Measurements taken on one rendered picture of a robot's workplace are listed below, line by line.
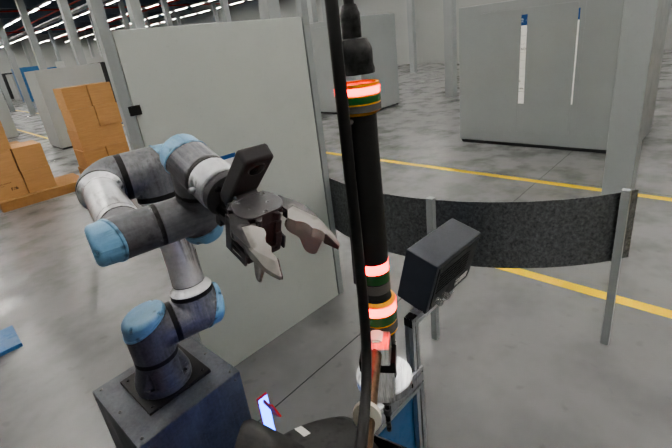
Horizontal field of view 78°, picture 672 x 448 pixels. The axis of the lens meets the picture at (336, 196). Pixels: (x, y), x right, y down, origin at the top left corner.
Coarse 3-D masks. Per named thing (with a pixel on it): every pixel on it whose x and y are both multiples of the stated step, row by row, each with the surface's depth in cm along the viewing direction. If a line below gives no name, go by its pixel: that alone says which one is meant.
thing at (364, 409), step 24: (336, 0) 29; (336, 24) 29; (336, 48) 29; (336, 72) 30; (336, 96) 31; (360, 240) 35; (360, 264) 35; (360, 288) 36; (360, 312) 37; (360, 336) 38; (360, 408) 35; (360, 432) 33
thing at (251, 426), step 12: (252, 420) 53; (240, 432) 51; (252, 432) 51; (264, 432) 52; (276, 432) 53; (240, 444) 49; (252, 444) 50; (264, 444) 51; (276, 444) 51; (288, 444) 52; (300, 444) 53
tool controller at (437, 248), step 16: (448, 224) 135; (464, 224) 135; (432, 240) 127; (448, 240) 127; (464, 240) 128; (416, 256) 120; (432, 256) 120; (448, 256) 121; (464, 256) 128; (416, 272) 122; (432, 272) 118; (448, 272) 124; (464, 272) 136; (400, 288) 130; (416, 288) 125; (432, 288) 120; (448, 288) 131; (416, 304) 127; (432, 304) 126
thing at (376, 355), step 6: (372, 354) 43; (378, 354) 43; (372, 360) 42; (378, 360) 42; (372, 366) 41; (378, 366) 42; (372, 372) 41; (378, 372) 41; (372, 378) 40; (378, 378) 40; (372, 384) 39; (378, 384) 40; (372, 390) 39; (372, 396) 38; (372, 420) 36; (372, 426) 35; (372, 432) 35; (372, 438) 35; (372, 444) 34
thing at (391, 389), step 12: (384, 336) 45; (372, 348) 44; (384, 348) 44; (396, 348) 47; (360, 360) 45; (384, 360) 44; (396, 360) 46; (360, 372) 52; (384, 372) 45; (408, 372) 51; (360, 384) 50; (384, 384) 47; (396, 384) 50; (408, 384) 50; (384, 396) 48; (396, 396) 49
